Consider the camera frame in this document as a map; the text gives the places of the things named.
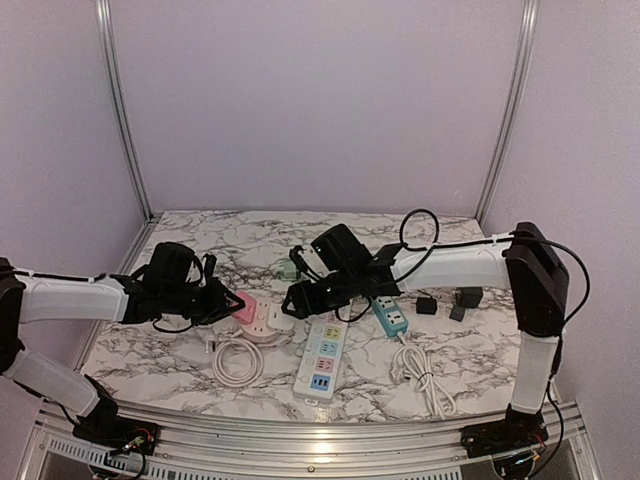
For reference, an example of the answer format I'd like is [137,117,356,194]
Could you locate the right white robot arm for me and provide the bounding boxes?
[282,222,576,448]

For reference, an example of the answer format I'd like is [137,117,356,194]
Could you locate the black power adapter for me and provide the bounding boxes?
[415,297,438,315]

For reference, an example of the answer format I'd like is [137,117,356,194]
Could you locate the small black usb charger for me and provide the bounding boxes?
[449,305,466,323]

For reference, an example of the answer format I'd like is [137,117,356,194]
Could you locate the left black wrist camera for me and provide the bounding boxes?
[142,242,217,293]

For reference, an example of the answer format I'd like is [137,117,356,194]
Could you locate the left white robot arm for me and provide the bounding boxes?
[1,254,245,445]

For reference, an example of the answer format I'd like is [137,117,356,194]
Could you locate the right aluminium post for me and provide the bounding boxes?
[474,0,540,225]

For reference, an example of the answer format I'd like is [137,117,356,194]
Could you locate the light green plug adapter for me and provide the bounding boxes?
[281,260,301,281]

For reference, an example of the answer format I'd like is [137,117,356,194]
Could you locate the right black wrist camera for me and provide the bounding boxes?
[310,223,373,277]

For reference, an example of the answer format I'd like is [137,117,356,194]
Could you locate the pink cube socket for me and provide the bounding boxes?
[232,291,257,325]

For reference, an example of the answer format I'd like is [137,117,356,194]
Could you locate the aluminium front rail frame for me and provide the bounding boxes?
[17,401,604,479]

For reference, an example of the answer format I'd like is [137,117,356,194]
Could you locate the beige round power strip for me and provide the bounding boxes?
[240,300,293,344]

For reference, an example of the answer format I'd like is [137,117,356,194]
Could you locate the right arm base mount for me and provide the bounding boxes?
[460,401,549,458]

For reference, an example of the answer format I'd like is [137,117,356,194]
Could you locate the white long power strip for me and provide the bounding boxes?
[293,312,348,403]

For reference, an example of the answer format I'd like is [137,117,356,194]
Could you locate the dark green cube adapter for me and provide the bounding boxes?
[456,287,484,309]

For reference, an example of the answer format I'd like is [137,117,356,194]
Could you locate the left aluminium post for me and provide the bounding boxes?
[95,0,154,223]

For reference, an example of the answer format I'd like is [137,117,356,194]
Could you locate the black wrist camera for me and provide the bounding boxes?
[310,223,373,277]
[142,242,217,293]

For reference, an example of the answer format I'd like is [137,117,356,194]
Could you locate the white teal strip cord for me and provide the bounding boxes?
[392,334,457,419]

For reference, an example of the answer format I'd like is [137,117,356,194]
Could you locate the white small plug adapter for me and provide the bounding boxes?
[267,308,296,333]

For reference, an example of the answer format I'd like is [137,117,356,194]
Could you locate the aluminium post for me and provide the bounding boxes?
[474,0,540,225]
[95,0,154,223]

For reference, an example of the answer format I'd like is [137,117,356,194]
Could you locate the teal power strip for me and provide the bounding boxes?
[372,296,409,338]

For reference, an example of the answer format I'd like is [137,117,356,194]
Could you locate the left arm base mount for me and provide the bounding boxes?
[72,391,160,456]

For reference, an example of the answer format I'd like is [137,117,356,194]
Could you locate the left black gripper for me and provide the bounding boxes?
[162,277,245,327]

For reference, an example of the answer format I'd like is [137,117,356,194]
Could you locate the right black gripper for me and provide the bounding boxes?
[280,267,359,320]

